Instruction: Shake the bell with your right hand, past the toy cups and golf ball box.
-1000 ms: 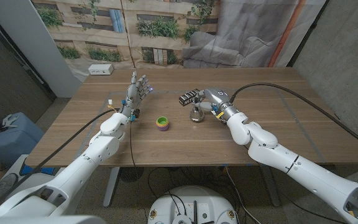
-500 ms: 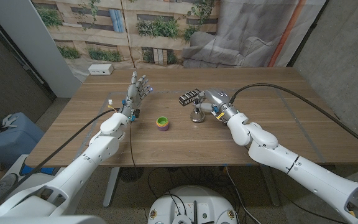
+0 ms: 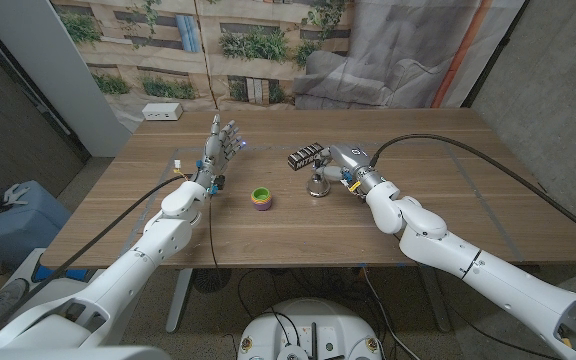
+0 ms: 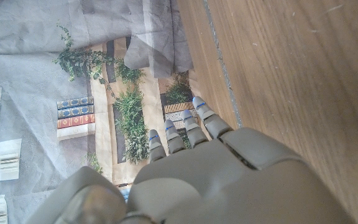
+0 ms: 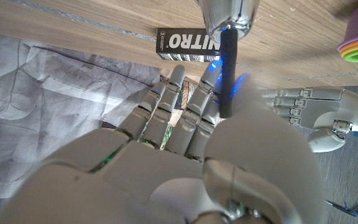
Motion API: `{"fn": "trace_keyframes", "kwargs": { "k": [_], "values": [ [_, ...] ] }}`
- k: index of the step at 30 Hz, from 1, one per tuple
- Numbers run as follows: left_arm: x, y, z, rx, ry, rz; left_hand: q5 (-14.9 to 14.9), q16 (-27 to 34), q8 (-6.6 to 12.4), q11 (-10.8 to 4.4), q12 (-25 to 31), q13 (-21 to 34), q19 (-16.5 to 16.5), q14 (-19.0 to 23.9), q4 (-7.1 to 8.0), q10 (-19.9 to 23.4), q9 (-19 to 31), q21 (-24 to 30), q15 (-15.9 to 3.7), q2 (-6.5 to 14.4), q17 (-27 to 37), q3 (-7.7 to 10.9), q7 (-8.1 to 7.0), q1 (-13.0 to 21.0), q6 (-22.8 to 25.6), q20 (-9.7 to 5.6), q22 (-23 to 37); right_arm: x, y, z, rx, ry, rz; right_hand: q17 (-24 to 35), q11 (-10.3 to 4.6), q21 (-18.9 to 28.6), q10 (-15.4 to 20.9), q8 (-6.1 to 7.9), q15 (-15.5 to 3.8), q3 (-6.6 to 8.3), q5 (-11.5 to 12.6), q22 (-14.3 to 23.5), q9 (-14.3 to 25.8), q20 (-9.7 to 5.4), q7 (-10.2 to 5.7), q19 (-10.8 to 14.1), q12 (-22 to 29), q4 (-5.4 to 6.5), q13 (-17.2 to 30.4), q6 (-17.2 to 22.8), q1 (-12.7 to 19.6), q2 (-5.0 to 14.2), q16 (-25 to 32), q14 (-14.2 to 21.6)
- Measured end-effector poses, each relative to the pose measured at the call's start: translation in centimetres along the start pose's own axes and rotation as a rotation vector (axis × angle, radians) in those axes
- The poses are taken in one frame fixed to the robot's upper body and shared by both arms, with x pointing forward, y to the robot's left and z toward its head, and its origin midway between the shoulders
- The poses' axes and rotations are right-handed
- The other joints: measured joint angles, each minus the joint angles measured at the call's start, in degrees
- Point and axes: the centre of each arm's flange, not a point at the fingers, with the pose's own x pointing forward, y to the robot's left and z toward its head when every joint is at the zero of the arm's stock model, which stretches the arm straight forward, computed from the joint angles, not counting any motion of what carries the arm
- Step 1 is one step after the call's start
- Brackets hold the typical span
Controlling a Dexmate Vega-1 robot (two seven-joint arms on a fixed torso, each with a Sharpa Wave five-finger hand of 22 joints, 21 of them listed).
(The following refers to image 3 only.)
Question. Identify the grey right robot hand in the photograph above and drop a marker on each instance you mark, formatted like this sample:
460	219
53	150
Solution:
350	157

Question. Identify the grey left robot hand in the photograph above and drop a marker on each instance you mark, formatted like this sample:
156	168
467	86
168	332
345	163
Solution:
216	150

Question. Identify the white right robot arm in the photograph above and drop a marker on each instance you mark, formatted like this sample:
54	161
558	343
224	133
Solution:
493	280

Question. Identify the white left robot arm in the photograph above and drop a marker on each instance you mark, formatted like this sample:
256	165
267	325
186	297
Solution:
133	270

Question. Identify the black Nitro golf ball box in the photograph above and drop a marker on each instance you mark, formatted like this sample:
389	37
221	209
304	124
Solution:
303	157

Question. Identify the stacked colourful toy cups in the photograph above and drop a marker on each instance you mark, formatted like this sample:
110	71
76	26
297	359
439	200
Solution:
261	198

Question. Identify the white power strip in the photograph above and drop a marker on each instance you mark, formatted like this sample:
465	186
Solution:
162	111

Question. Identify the printed fabric backdrop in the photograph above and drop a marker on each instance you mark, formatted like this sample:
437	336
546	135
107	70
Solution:
268	75

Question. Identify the black round floor base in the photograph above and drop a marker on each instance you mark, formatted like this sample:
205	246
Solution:
211	280

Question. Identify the white table leg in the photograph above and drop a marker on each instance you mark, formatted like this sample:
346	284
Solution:
178	305
435	300

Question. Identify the white pillar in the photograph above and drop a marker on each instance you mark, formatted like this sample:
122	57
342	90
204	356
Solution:
63	75

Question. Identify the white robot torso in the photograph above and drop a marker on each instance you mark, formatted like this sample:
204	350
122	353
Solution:
313	325

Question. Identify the white blue machine base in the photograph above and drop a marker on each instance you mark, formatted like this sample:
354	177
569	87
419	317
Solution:
58	287

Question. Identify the white black handheld tool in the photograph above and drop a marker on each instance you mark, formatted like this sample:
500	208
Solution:
8	196

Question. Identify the blue plastic case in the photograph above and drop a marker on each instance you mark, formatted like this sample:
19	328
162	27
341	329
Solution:
13	235

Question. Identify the grey shoe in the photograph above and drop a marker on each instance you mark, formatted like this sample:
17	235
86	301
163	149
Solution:
8	297

